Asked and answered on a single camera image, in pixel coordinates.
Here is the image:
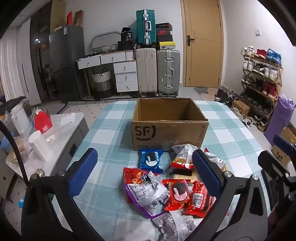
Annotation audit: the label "brown paper bag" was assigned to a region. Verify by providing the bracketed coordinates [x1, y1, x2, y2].
[73, 10, 84, 27]

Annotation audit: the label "wooden shoe rack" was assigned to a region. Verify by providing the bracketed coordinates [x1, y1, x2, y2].
[240, 54, 284, 121]

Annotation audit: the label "grey side table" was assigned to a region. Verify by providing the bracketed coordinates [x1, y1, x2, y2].
[6, 112, 89, 200]

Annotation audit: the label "dark grey bundle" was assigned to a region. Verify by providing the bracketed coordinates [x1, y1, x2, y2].
[0, 96, 30, 115]

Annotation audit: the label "rows of assorted shoes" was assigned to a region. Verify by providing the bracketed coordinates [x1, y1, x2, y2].
[240, 45, 283, 130]

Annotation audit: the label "dark grey fridge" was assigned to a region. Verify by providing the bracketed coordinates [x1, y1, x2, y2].
[49, 24, 87, 102]

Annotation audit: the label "silver suitcase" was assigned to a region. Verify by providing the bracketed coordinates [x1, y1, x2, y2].
[157, 49, 181, 96]

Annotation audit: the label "silver crinkled snack packet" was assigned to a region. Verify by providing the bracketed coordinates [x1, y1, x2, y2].
[151, 210, 206, 241]

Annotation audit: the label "grey white laundry basket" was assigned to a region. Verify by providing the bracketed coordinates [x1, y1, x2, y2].
[91, 68, 112, 98]

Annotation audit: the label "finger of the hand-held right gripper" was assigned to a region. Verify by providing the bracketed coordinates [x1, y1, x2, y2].
[273, 135, 296, 163]
[258, 151, 290, 179]

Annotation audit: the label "grey door mat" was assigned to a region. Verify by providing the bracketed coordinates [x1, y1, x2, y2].
[194, 87, 215, 94]

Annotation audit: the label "silver purple snack packet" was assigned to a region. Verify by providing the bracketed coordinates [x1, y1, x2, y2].
[124, 171, 170, 219]

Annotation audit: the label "white kettle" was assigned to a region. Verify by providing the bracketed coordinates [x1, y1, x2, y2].
[9, 104, 30, 135]

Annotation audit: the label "pile of dark sneakers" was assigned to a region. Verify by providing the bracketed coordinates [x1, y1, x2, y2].
[214, 88, 240, 103]

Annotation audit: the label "clear cream biscuit packet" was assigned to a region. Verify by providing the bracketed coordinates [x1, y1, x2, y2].
[170, 168, 200, 181]

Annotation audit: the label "red cookie packet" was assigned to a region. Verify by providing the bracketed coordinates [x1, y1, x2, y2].
[162, 179, 192, 211]

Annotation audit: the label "black cable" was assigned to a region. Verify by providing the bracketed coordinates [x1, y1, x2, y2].
[0, 120, 29, 186]

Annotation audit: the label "white drawer desk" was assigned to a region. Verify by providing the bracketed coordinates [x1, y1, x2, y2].
[77, 50, 139, 96]

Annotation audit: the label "dark tall cabinet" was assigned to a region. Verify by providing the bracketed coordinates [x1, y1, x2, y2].
[30, 0, 52, 105]

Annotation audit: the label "teal suitcase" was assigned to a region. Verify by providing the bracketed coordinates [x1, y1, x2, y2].
[136, 9, 157, 45]

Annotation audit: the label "cat print cardboard box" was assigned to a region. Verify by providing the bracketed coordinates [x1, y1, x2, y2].
[270, 126, 296, 167]

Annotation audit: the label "white tissue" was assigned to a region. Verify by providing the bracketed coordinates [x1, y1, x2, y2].
[59, 113, 75, 127]

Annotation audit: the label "purple paper bag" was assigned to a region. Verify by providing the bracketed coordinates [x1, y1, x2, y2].
[264, 94, 296, 146]

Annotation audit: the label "beige suitcase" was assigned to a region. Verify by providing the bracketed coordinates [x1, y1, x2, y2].
[135, 47, 157, 96]

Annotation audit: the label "arched metal frame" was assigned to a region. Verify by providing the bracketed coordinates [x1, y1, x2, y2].
[90, 31, 122, 50]

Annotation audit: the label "white curtain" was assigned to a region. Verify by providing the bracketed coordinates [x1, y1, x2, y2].
[0, 35, 26, 102]

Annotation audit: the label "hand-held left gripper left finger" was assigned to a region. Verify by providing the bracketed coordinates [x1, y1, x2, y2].
[21, 148, 102, 241]

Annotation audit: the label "clear food container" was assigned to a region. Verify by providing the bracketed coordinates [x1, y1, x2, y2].
[6, 137, 31, 165]

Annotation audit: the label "brown cardboard box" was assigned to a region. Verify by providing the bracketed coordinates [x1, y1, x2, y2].
[131, 97, 209, 151]

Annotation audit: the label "red barcode snack packet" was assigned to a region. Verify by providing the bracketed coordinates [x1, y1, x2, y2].
[185, 181, 216, 218]

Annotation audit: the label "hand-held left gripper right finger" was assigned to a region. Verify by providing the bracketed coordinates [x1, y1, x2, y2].
[187, 149, 269, 241]

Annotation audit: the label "white cup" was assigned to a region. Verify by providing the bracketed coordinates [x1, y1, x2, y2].
[28, 130, 53, 163]

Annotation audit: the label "blue cookie packet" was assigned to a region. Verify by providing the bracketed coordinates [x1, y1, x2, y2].
[138, 148, 165, 174]

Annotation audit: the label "red white noodle snack packet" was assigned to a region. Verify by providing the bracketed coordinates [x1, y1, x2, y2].
[170, 144, 199, 169]
[203, 148, 226, 172]

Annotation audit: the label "small cardboard box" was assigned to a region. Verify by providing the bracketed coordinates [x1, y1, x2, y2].
[231, 100, 250, 115]

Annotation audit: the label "flat cardboard panel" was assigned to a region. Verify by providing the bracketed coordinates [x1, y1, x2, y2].
[50, 0, 66, 33]

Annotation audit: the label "black bag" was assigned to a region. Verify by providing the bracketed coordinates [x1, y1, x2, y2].
[118, 27, 136, 50]

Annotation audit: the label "wooden door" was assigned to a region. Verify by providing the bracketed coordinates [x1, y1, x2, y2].
[180, 0, 223, 88]

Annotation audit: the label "red cone chip packet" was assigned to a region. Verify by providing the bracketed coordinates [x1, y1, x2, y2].
[123, 167, 151, 186]

